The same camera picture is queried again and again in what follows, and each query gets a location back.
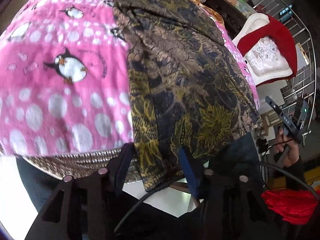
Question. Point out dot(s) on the person's right hand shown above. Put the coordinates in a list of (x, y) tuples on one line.
[(286, 143)]

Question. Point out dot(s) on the woven mattress edge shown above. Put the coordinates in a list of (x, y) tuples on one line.
[(77, 165)]

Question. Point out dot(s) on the navy gold batik garment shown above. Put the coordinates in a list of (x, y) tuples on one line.
[(186, 88)]

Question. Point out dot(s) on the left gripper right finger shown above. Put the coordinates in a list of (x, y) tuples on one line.
[(231, 206)]

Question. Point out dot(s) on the red cloth on floor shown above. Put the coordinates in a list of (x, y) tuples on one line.
[(295, 207)]

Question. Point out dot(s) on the metal stair railing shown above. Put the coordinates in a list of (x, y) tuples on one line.
[(304, 84)]

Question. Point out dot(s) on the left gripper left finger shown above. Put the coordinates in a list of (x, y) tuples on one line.
[(85, 204)]

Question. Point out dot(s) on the pink penguin fleece blanket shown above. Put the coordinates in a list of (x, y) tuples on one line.
[(64, 80)]

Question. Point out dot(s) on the dark carved wooden headboard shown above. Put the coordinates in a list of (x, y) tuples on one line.
[(233, 19)]

